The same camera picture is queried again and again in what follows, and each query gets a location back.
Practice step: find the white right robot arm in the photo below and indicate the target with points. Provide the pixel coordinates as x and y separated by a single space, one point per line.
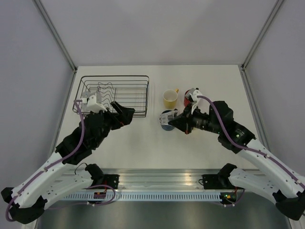
282 186

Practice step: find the navy blue mug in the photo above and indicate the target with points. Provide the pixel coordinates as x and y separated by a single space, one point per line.
167 127

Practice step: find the aluminium frame rail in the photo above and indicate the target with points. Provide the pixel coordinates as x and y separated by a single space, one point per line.
48 21

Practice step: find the pale yellow mug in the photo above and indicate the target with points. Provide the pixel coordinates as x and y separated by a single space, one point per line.
170 98

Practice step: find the aluminium front rail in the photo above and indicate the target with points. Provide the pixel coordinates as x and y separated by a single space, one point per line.
159 180

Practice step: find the white slotted cable duct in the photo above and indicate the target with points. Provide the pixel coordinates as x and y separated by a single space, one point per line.
144 196

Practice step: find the clear glass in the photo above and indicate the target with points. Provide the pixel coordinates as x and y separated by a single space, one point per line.
86 94
167 115

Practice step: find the grey wire dish rack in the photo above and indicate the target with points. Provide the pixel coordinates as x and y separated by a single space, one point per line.
128 90

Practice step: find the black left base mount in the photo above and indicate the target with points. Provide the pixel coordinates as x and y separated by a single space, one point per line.
108 179

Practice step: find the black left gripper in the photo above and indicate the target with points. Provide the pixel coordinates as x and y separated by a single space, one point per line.
124 117

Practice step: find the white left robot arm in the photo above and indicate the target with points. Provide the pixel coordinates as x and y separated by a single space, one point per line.
28 201

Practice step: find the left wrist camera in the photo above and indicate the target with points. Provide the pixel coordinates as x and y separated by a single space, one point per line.
93 103

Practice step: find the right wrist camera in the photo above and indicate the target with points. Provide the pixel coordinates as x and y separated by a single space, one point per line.
194 95

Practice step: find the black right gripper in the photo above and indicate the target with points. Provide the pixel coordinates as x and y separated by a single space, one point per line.
184 122

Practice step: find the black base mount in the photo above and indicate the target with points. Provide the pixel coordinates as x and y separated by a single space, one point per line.
108 179
213 181

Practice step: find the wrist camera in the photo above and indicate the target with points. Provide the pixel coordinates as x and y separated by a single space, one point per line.
194 95
93 103

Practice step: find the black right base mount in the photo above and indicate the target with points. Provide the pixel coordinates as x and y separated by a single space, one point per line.
213 181

